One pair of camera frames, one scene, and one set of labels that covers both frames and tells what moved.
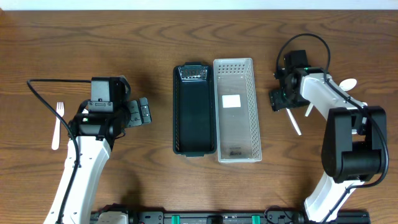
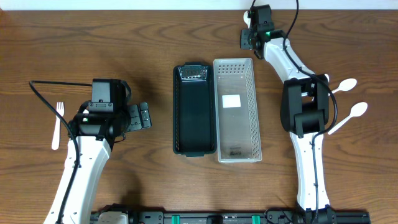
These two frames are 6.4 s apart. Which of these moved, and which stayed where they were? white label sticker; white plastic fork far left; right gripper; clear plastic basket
Moved: right gripper
Stayed: white label sticker; white plastic fork far left; clear plastic basket
